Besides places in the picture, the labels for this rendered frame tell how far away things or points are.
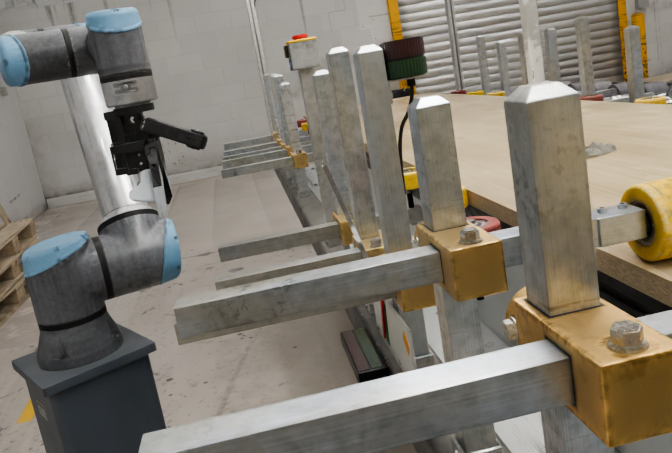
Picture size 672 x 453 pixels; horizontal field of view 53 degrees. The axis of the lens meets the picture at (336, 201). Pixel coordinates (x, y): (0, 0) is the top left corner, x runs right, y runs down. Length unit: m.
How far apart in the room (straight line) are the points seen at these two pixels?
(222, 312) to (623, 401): 0.36
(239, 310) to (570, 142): 0.34
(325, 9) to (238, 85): 1.48
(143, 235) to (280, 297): 1.01
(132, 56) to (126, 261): 0.55
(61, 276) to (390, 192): 0.88
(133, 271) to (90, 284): 0.10
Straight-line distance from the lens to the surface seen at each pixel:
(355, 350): 1.10
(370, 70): 0.90
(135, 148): 1.23
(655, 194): 0.72
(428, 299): 0.89
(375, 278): 0.63
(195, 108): 8.79
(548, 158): 0.43
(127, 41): 1.22
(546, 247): 0.44
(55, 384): 1.57
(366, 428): 0.40
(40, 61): 1.32
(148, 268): 1.60
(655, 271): 0.73
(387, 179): 0.92
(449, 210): 0.68
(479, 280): 0.63
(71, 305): 1.60
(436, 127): 0.66
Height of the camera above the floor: 1.15
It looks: 11 degrees down
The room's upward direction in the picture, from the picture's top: 10 degrees counter-clockwise
